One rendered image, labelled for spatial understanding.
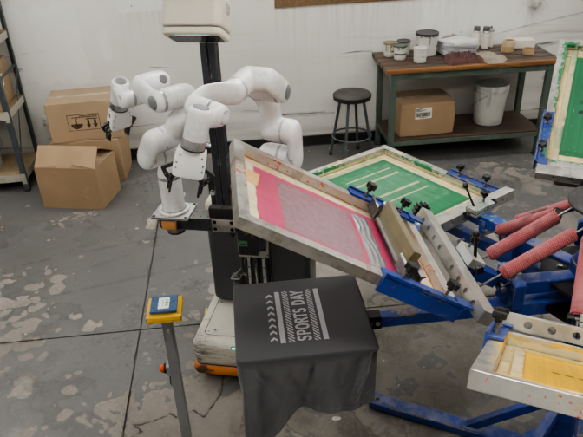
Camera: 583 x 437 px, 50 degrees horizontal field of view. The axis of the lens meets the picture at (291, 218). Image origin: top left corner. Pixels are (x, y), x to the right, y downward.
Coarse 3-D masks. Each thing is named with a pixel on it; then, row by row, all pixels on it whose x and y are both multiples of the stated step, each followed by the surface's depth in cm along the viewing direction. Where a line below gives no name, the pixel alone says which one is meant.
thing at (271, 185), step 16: (272, 176) 220; (272, 192) 208; (288, 192) 215; (304, 192) 222; (304, 208) 210; (320, 208) 218; (336, 208) 225; (336, 224) 213; (352, 224) 221; (368, 224) 229
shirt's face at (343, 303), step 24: (240, 288) 243; (264, 288) 243; (288, 288) 242; (312, 288) 242; (336, 288) 241; (240, 312) 230; (264, 312) 230; (336, 312) 228; (360, 312) 227; (240, 336) 218; (264, 336) 218; (336, 336) 216; (360, 336) 216; (240, 360) 208
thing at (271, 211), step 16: (256, 192) 201; (272, 208) 197; (288, 208) 203; (272, 224) 187; (288, 224) 193; (304, 224) 199; (320, 224) 206; (320, 240) 195; (336, 240) 201; (352, 240) 208; (352, 256) 197; (368, 256) 204; (384, 256) 211
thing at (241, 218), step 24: (240, 144) 220; (240, 168) 202; (288, 168) 227; (240, 192) 186; (336, 192) 234; (240, 216) 172; (288, 240) 178; (336, 264) 184; (360, 264) 186; (432, 264) 217
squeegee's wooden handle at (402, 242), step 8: (384, 208) 228; (392, 208) 223; (384, 216) 225; (392, 216) 220; (400, 216) 220; (384, 224) 223; (392, 224) 218; (400, 224) 213; (392, 232) 215; (400, 232) 210; (408, 232) 210; (392, 240) 213; (400, 240) 208; (408, 240) 204; (400, 248) 206; (408, 248) 202; (416, 248) 201; (408, 256) 200; (416, 256) 199
